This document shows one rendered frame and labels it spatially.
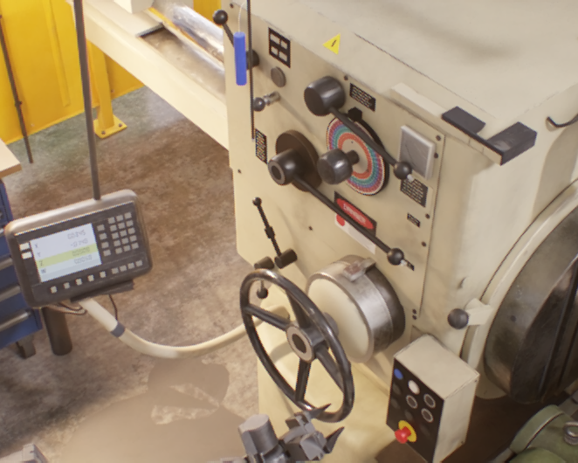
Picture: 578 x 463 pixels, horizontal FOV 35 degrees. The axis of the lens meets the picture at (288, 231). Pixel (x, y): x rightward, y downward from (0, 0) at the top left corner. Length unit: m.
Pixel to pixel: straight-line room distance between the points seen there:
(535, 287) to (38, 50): 3.01
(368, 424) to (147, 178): 2.14
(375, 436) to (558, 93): 1.31
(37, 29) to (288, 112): 2.50
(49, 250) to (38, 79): 2.23
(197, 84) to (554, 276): 1.44
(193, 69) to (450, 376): 1.48
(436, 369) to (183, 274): 2.20
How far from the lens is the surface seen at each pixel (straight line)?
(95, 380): 3.68
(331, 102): 1.84
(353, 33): 1.87
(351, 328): 2.02
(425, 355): 1.98
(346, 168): 1.85
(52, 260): 2.40
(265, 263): 2.42
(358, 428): 2.75
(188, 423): 3.51
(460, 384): 1.94
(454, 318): 1.86
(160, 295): 3.93
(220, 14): 2.08
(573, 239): 1.99
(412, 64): 1.79
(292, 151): 2.05
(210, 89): 2.92
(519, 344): 2.01
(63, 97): 4.64
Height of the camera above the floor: 2.84
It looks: 43 degrees down
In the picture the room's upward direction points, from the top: straight up
